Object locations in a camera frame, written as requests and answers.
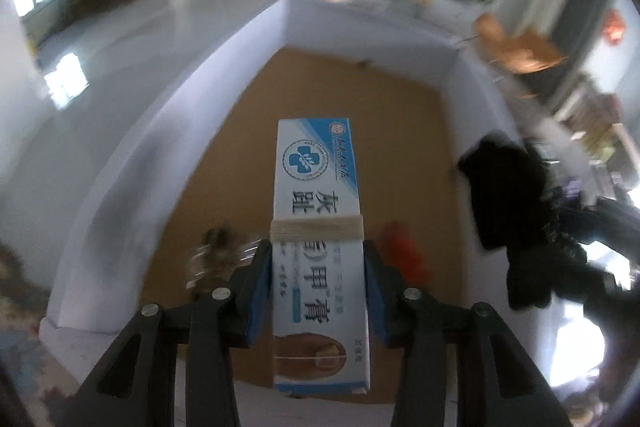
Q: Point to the white storage box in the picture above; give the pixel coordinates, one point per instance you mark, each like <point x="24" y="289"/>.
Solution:
<point x="121" y="220"/>

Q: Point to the red snack packet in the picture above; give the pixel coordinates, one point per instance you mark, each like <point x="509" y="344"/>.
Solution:
<point x="399" y="251"/>

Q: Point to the blue white ointment box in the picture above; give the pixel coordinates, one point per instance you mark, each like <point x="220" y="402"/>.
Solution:
<point x="320" y="322"/>

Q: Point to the black plush garment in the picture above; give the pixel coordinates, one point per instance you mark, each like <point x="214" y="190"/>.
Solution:
<point x="507" y="186"/>

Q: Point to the orange lounge chair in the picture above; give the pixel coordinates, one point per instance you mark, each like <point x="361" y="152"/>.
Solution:
<point x="522" y="55"/>

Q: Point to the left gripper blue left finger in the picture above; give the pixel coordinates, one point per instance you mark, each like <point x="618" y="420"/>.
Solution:
<point x="134" y="382"/>

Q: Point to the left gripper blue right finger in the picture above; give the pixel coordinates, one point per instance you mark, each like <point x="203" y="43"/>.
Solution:
<point x="497" y="383"/>

